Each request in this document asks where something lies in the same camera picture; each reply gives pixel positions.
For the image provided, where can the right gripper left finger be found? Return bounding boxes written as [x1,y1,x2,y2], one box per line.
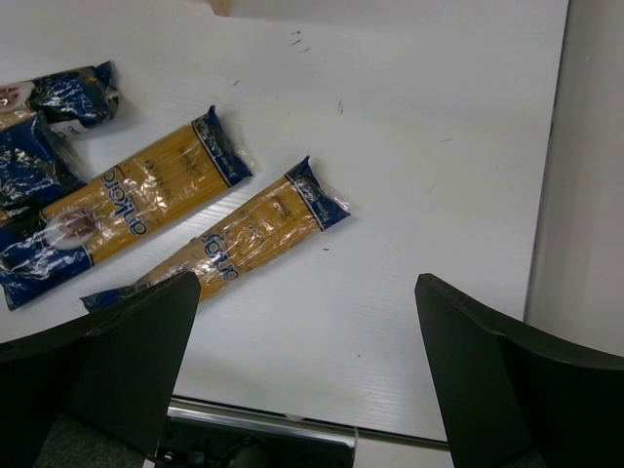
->
[1,273,200,467]

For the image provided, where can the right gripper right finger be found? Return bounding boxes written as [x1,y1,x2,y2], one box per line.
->
[414,273,623,467]

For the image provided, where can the long left pasta bag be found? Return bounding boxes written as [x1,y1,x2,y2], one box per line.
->
[1,112,86,222]

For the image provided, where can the wooden three-tier shelf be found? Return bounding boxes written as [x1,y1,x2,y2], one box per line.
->
[209,0,237,18]

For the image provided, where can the centre spaghetti bag yellow blue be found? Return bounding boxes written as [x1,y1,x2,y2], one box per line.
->
[1,107,253,310]

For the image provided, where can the spaghetti bag yellow blue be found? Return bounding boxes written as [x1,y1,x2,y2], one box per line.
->
[1,107,253,310]
[81,158,350,313]

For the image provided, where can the right spaghetti bag yellow blue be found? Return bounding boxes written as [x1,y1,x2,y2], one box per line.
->
[81,158,350,313]

